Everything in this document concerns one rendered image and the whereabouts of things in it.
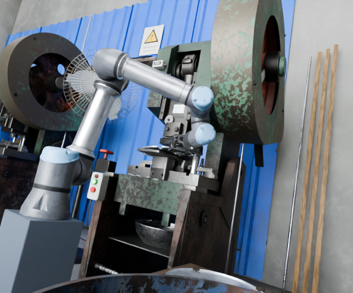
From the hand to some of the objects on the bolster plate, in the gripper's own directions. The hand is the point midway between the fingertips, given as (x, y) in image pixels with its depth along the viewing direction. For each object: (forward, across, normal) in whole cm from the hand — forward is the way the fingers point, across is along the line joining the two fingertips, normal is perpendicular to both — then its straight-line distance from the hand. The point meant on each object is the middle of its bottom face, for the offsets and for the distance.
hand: (175, 149), depth 133 cm
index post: (0, +10, +11) cm, 15 cm away
